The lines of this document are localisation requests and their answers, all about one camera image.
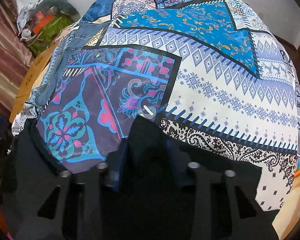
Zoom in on black pants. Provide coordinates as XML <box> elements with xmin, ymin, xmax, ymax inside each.
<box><xmin>2</xmin><ymin>117</ymin><xmax>277</xmax><ymax>239</ymax></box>

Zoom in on blue patchwork quilt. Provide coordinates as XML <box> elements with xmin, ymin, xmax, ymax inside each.
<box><xmin>11</xmin><ymin>0</ymin><xmax>300</xmax><ymax>213</ymax></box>

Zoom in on grey plush pillow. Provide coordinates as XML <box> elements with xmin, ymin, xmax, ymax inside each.
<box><xmin>35</xmin><ymin>0</ymin><xmax>80</xmax><ymax>22</ymax></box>

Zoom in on grey clothes pile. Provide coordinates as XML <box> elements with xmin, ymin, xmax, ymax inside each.
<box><xmin>16</xmin><ymin>0</ymin><xmax>68</xmax><ymax>30</ymax></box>

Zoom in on orange box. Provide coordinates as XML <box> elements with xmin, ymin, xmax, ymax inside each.
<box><xmin>31</xmin><ymin>11</ymin><xmax>55</xmax><ymax>34</ymax></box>

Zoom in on green storage bag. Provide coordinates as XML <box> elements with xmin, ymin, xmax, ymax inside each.
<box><xmin>26</xmin><ymin>14</ymin><xmax>73</xmax><ymax>56</ymax></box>

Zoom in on folded blue jeans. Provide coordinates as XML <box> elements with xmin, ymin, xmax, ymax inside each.
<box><xmin>30</xmin><ymin>21</ymin><xmax>110</xmax><ymax>106</ymax></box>

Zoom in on striped pink curtain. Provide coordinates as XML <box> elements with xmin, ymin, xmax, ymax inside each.
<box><xmin>0</xmin><ymin>0</ymin><xmax>34</xmax><ymax>119</ymax></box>

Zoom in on wooden lap table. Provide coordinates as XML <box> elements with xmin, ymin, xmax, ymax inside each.
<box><xmin>9</xmin><ymin>42</ymin><xmax>58</xmax><ymax>124</ymax></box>

